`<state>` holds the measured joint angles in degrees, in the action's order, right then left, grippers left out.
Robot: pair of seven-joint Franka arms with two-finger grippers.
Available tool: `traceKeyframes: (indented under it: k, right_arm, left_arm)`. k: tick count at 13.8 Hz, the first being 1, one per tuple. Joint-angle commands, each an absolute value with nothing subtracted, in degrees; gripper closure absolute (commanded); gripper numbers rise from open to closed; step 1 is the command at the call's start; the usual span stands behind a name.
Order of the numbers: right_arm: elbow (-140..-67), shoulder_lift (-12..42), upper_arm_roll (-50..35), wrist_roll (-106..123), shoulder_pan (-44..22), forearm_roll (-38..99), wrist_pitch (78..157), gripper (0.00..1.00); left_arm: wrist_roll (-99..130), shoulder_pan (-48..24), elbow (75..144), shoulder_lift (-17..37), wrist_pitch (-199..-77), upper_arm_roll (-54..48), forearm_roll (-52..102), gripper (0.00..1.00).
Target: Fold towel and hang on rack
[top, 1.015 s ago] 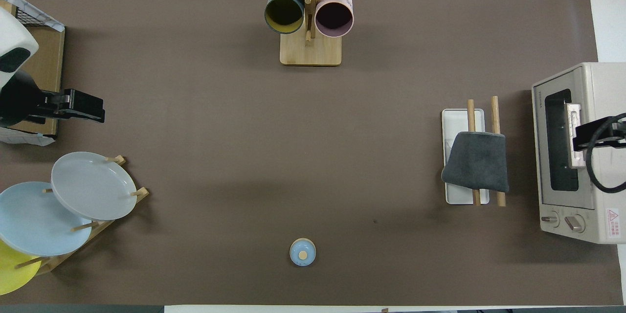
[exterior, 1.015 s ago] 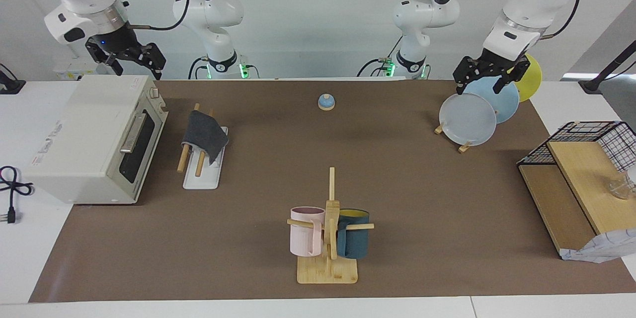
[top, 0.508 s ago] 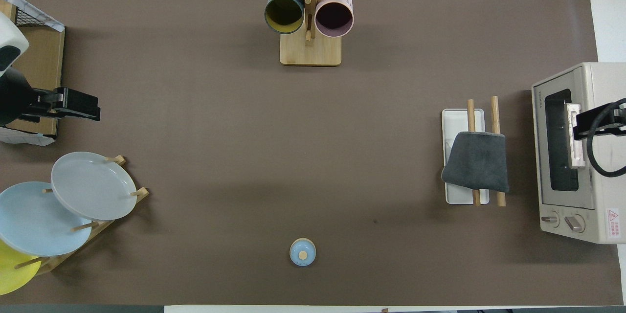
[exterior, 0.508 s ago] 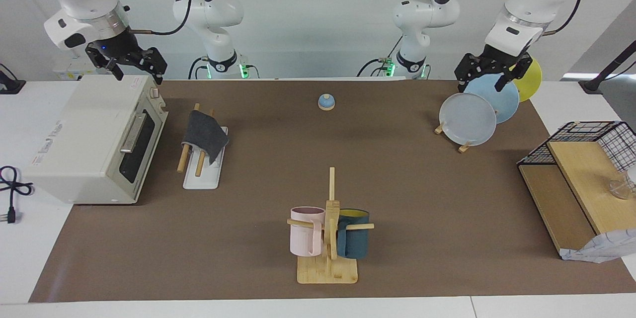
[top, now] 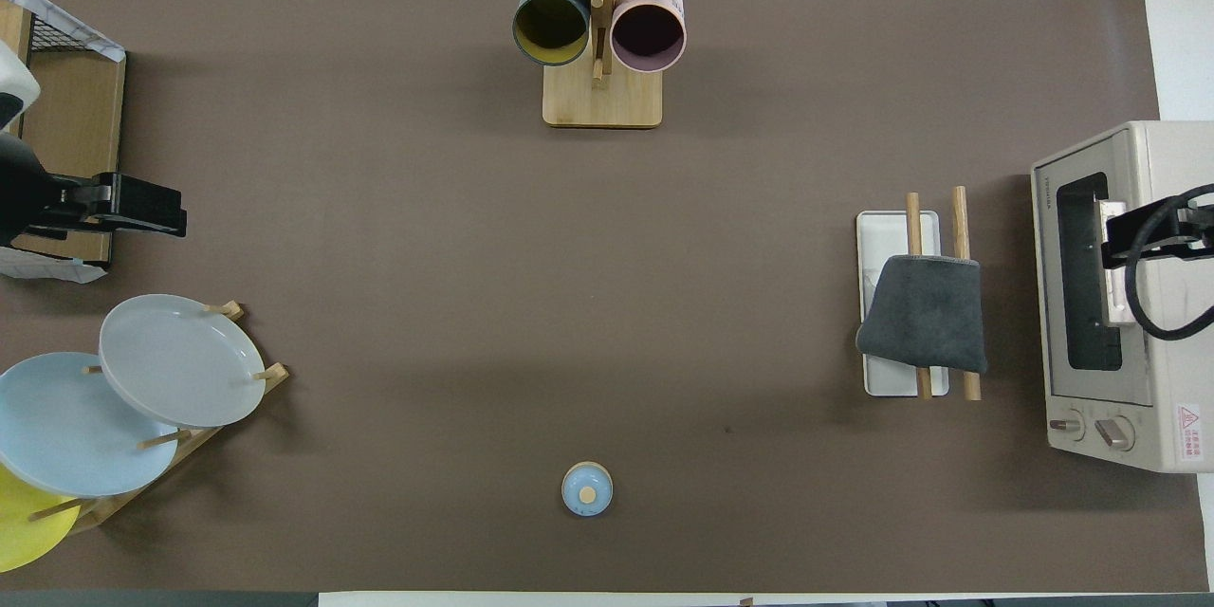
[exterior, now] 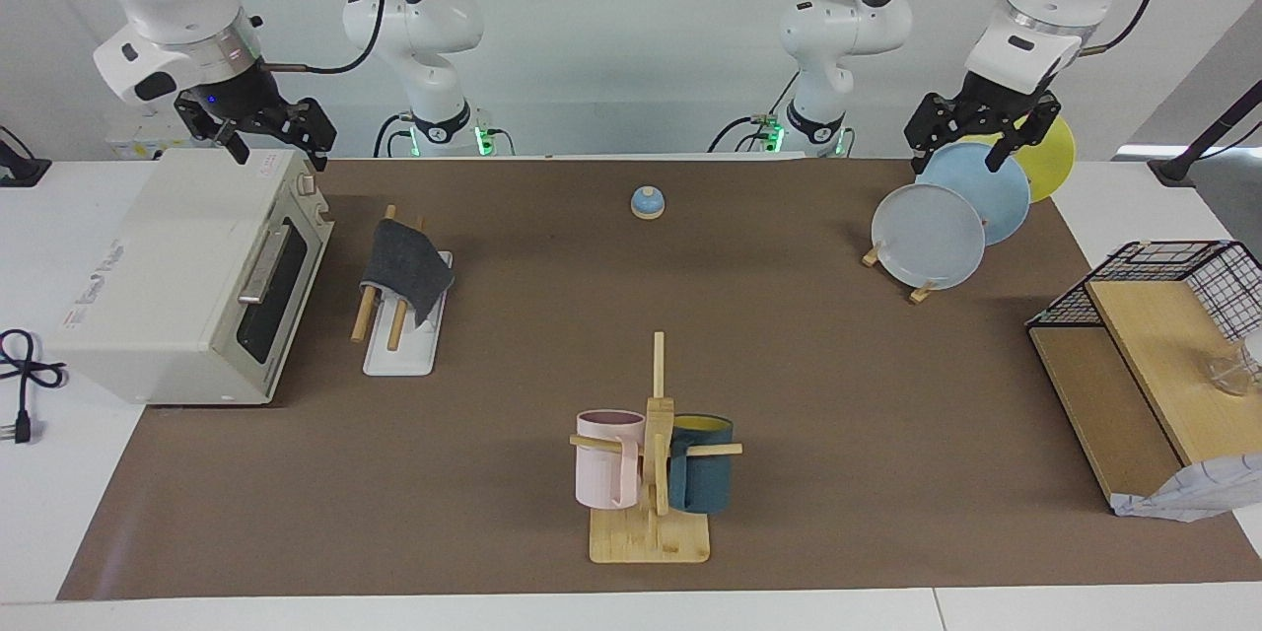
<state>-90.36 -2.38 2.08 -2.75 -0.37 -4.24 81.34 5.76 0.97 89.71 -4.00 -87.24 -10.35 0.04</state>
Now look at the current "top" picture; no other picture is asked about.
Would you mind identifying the dark teal mug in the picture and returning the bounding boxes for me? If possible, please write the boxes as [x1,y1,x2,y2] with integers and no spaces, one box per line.
[512,0,594,67]

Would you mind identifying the brown table mat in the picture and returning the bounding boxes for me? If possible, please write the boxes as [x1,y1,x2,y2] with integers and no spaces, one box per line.
[0,0,1207,594]

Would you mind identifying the light blue plate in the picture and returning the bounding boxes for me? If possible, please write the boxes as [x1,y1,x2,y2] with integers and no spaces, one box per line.
[0,352,179,498]

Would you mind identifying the black wire basket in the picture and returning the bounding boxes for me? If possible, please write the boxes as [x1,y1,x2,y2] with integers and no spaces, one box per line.
[27,14,75,54]

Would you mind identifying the pink mug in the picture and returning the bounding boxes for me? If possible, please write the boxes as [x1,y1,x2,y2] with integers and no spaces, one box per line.
[610,0,687,74]

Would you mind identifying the white patterned cloth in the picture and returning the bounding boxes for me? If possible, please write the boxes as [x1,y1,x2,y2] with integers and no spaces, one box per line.
[0,0,126,284]

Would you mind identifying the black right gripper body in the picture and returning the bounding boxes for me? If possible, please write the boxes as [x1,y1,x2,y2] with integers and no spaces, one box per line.
[1101,193,1214,272]

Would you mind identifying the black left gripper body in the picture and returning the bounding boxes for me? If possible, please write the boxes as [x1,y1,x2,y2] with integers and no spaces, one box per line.
[0,133,189,248]

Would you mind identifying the purple and grey towel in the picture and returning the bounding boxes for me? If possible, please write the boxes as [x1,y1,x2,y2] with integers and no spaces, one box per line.
[855,254,988,375]

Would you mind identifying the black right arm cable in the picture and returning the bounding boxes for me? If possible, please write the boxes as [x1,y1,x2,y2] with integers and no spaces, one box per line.
[1123,184,1214,341]

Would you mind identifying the wooden shelf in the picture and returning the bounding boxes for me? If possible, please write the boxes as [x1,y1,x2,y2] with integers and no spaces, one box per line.
[0,0,127,267]

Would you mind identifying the wooden plate rack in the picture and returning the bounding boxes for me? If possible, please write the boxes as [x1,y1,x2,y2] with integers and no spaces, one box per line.
[28,301,290,534]

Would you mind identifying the cream toaster oven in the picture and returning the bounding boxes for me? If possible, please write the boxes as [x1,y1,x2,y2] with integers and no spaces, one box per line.
[1031,120,1214,473]

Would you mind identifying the small blue call bell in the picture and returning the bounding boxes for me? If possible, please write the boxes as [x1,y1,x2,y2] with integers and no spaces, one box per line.
[561,461,614,517]

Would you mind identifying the wooden mug tree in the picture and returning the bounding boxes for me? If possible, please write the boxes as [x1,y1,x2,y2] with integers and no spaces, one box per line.
[509,0,695,129]

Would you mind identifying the grey plate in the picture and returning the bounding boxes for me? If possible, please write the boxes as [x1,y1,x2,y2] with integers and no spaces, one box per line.
[99,294,267,429]

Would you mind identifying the white towel rack wooden bars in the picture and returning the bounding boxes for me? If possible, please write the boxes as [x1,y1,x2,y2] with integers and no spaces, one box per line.
[855,186,983,401]

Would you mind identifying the yellow plate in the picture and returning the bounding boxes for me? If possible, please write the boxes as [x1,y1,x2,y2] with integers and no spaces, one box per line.
[0,463,82,573]

